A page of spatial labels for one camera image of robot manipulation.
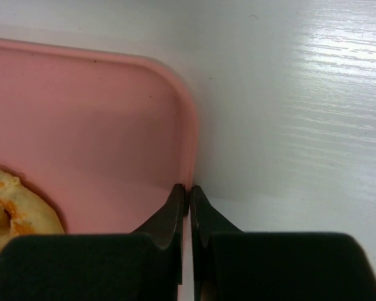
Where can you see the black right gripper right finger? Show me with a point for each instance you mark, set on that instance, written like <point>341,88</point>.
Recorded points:
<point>206,221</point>

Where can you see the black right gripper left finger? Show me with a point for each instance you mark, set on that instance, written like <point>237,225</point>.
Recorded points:
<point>158,242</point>

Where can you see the golden knotted bread roll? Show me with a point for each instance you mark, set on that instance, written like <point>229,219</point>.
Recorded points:
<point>22,212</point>

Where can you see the pink plastic tray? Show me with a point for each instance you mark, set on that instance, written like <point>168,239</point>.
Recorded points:
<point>102,138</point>

